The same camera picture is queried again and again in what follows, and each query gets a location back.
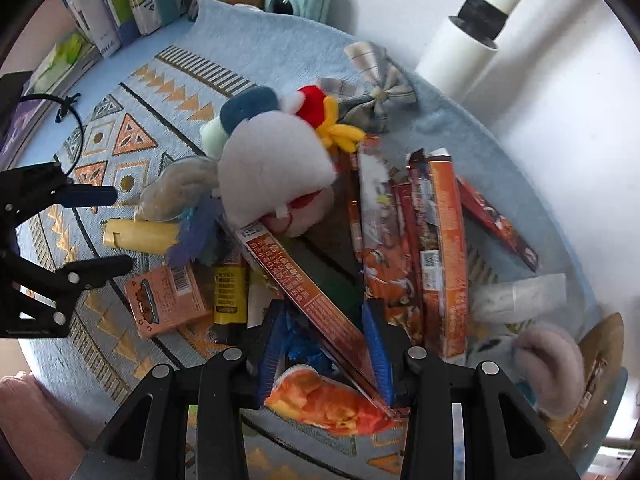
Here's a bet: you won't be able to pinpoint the white blue duck plush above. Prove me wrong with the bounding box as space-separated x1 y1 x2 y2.
200 84 366 237

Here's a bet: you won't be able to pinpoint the pink sleeve forearm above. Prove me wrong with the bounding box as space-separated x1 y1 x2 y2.
1 373 86 479

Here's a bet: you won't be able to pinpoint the round wooden board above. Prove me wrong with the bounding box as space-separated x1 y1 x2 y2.
541 313 624 455

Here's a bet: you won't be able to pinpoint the orange small card box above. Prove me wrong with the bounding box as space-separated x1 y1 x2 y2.
125 264 212 339

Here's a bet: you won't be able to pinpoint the white tissue packet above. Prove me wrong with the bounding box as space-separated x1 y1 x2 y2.
470 273 567 324

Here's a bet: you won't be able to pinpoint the orange snack bag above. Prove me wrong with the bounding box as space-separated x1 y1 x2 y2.
265 365 397 437

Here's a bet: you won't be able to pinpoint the yellow black battery pack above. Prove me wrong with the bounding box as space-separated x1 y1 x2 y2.
213 254 248 326

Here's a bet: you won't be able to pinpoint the long red snack box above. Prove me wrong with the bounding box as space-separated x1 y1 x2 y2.
234 221 408 419

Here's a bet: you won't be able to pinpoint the dark red snack box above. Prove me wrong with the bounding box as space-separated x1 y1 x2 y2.
457 178 539 273

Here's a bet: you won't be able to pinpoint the blue patterned woven mat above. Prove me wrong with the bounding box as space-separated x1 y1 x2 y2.
9 0 584 479

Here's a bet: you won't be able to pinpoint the orange tall snack box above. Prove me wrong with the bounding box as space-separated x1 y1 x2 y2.
426 148 469 365

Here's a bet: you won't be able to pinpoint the grey plaid bow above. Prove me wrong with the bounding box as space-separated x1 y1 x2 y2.
317 41 416 133

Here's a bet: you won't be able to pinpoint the black cable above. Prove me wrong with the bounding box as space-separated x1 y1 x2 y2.
19 91 87 179

